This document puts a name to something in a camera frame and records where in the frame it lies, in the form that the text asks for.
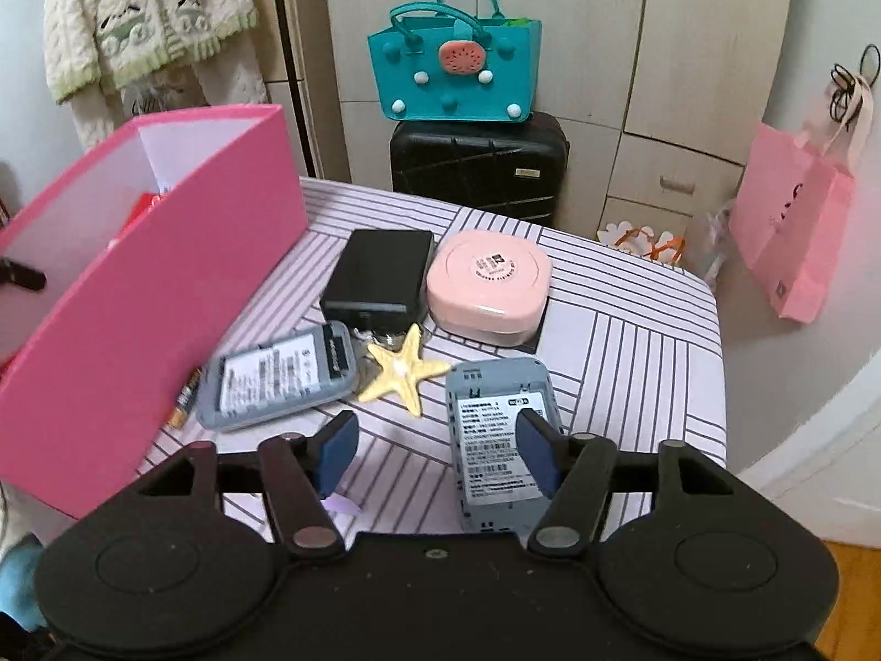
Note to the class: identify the yellow starfish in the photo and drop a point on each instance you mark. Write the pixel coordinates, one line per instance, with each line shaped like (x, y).
(402, 371)

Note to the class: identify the black clothes rack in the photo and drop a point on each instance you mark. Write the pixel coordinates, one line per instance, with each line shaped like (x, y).
(309, 155)

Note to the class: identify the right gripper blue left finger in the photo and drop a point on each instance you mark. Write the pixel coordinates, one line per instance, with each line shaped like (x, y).
(298, 472)

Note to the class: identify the beige three-door wardrobe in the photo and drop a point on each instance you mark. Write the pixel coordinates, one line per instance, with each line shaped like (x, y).
(659, 99)

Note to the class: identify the black suitcase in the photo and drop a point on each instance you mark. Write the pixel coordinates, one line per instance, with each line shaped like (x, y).
(516, 170)

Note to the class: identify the small battery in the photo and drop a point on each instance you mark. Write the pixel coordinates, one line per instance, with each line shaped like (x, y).
(185, 399)

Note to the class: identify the pink paper bag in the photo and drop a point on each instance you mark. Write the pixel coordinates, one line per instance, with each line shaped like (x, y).
(789, 216)

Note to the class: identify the pink storage box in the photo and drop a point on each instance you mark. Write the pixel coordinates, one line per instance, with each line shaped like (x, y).
(93, 360)

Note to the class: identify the striped tablecloth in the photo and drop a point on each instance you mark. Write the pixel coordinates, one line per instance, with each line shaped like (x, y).
(633, 349)

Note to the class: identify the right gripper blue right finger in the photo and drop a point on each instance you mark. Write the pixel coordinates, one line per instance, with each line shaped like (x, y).
(574, 473)

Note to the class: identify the red glasses-print paper bag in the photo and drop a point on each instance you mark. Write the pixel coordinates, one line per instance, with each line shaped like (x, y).
(143, 205)

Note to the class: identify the black rectangular box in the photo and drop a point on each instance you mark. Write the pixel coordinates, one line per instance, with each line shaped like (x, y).
(378, 284)

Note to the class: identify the grey device with barcode label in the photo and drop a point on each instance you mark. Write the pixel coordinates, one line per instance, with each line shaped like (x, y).
(278, 378)

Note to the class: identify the cream knit cardigan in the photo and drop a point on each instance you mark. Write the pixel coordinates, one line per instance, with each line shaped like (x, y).
(108, 60)

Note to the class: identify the teal felt tote bag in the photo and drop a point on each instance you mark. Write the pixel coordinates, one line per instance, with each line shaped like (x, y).
(438, 63)

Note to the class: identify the grey device with white label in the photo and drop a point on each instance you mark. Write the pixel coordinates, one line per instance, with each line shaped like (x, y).
(495, 490)

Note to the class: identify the pink round-cornered case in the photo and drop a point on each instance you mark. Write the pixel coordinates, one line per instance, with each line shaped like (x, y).
(489, 287)

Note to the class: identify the purple hair clip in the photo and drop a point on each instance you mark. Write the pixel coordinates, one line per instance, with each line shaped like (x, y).
(341, 505)

